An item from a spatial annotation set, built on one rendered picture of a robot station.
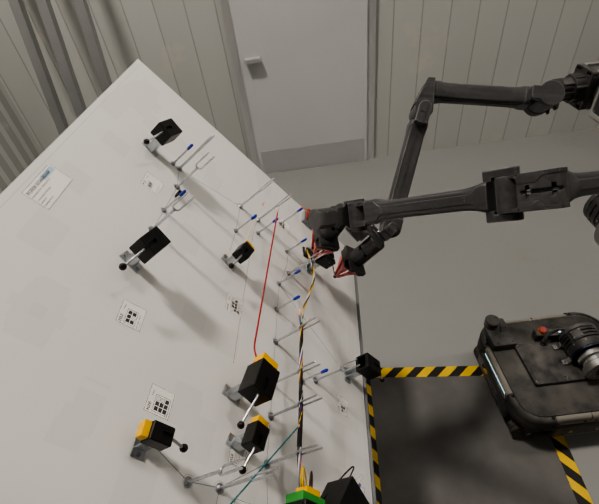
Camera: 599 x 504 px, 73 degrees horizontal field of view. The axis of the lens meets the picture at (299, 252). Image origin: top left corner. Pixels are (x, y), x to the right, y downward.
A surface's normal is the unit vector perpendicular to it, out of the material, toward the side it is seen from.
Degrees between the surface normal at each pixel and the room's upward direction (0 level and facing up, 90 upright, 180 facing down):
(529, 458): 0
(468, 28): 90
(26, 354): 53
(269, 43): 90
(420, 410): 0
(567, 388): 0
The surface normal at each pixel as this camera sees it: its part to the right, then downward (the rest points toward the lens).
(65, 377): 0.73, -0.48
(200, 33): 0.07, 0.66
